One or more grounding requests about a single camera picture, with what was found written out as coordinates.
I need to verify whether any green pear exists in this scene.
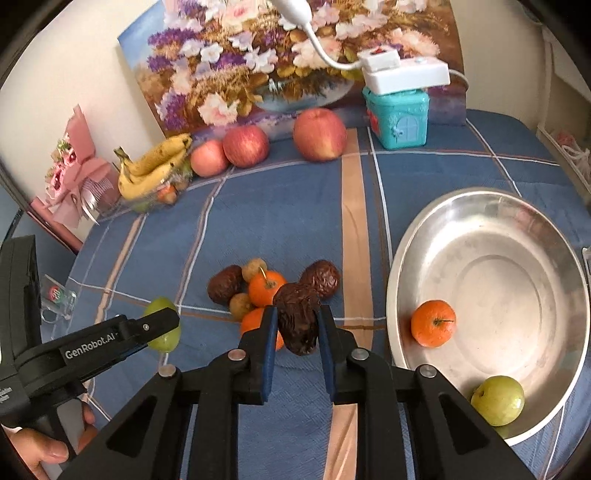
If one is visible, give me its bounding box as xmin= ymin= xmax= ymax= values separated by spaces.
xmin=142 ymin=296 xmax=181 ymax=354
xmin=470 ymin=376 xmax=525 ymax=427

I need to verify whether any brown longan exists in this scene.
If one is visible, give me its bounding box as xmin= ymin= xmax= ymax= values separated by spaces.
xmin=228 ymin=293 xmax=253 ymax=321
xmin=242 ymin=258 xmax=267 ymax=283

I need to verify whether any dark wrinkled passion fruit front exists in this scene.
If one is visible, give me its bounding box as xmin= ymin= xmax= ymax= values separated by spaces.
xmin=273 ymin=283 xmax=321 ymax=356

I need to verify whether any tangerine with stem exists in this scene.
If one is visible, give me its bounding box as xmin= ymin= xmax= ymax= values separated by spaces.
xmin=247 ymin=267 xmax=287 ymax=307

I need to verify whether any person's left hand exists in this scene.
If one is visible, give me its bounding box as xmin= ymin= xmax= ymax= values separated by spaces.
xmin=3 ymin=402 xmax=98 ymax=479

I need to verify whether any clear cup with red label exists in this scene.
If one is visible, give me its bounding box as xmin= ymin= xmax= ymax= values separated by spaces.
xmin=40 ymin=275 xmax=77 ymax=324

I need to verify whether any blue plaid tablecloth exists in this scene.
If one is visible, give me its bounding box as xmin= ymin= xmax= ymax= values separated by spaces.
xmin=52 ymin=110 xmax=590 ymax=479

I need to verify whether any yellow banana bunch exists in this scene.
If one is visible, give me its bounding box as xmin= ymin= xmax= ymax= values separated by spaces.
xmin=114 ymin=134 xmax=192 ymax=201

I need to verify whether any clear glass fruit dish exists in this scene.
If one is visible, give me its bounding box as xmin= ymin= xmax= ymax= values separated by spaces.
xmin=122 ymin=160 xmax=193 ymax=214

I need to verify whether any large stainless steel bowl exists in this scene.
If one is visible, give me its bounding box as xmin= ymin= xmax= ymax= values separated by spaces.
xmin=386 ymin=188 xmax=590 ymax=446

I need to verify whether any small pink peach apple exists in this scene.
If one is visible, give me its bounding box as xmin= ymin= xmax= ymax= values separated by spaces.
xmin=190 ymin=140 xmax=229 ymax=178

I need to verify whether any middle red apple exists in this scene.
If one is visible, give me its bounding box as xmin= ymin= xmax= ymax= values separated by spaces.
xmin=222 ymin=125 xmax=270 ymax=169

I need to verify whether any large red apple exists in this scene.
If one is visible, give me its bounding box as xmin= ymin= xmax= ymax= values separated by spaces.
xmin=293 ymin=108 xmax=348 ymax=162

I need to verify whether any teal house-shaped tin box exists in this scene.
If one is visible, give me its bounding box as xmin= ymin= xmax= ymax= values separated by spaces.
xmin=363 ymin=87 xmax=430 ymax=150

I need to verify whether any floral still life painting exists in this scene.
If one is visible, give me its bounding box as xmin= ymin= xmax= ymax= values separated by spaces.
xmin=118 ymin=1 xmax=467 ymax=138

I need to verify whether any white gooseneck clip lamp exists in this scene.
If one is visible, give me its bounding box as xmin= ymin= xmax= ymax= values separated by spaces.
xmin=273 ymin=1 xmax=469 ymax=95

